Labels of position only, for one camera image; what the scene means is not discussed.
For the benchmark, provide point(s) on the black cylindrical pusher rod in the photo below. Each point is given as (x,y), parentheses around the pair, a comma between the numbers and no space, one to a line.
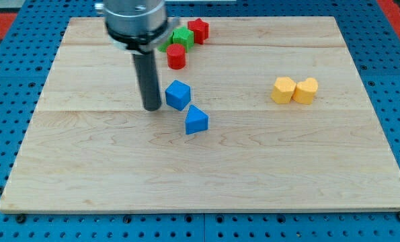
(148,81)

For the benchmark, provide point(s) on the blue cube block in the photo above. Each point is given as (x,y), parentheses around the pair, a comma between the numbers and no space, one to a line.
(178,95)

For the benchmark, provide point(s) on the green block behind arm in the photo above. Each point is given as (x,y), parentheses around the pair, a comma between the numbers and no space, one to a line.
(163,47)

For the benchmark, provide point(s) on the green cube block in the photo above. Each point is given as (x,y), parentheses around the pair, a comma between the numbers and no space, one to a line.
(183,36)

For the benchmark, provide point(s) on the yellow hexagon block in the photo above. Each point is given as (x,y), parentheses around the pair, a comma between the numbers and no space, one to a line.
(283,90)

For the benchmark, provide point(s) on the red cylinder block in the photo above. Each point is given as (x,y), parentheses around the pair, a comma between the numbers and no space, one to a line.
(176,56)

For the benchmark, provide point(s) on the red star block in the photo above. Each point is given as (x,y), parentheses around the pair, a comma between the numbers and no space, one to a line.
(200,29)

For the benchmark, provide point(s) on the blue triangle block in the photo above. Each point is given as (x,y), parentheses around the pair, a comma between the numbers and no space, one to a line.
(196,120)

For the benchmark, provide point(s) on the wooden board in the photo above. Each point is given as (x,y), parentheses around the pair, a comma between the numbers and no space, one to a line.
(91,148)

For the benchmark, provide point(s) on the yellow heart block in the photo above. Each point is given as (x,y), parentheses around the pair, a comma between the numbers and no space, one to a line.
(305,91)

